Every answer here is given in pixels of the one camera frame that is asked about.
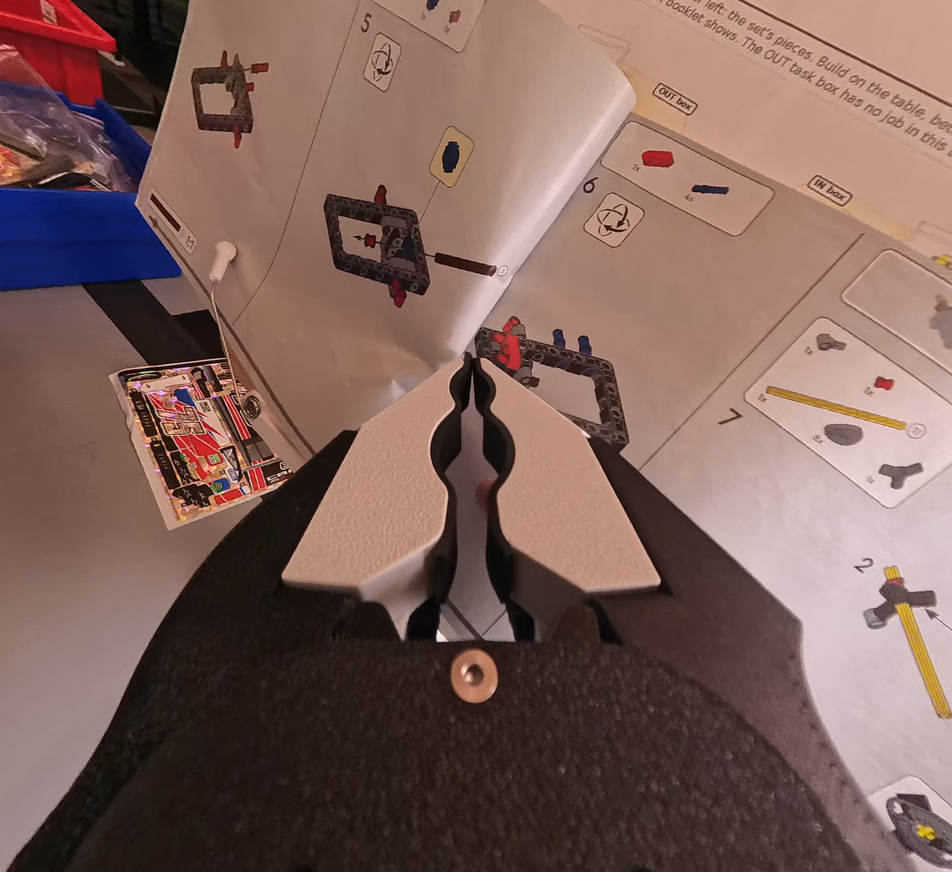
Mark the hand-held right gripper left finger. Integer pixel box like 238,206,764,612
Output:
281,354,474,638

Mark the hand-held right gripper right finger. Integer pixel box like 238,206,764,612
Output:
474,356,662,626

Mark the lego instruction booklet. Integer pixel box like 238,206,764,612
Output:
137,0,952,872

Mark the lego sticker sheet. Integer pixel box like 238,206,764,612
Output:
110,359,293,533

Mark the blue plastic bin with bag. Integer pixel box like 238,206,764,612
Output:
0,80,182,292

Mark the clear plastic bag of parts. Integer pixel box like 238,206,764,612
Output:
0,47,140,189

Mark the white printed task sheet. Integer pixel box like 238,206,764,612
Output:
456,0,952,236

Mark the red plastic bin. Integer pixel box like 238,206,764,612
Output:
0,0,119,102

